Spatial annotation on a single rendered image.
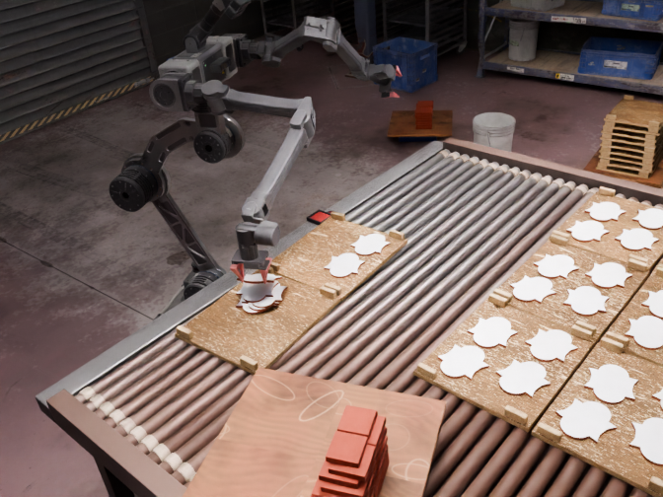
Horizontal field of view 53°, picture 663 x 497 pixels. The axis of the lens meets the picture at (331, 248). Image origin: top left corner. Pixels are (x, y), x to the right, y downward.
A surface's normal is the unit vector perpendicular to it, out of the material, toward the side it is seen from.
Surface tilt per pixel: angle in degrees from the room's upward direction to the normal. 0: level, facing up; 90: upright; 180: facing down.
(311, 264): 0
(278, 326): 0
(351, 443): 0
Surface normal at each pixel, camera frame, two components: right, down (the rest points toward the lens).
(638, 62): -0.50, 0.51
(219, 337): -0.08, -0.83
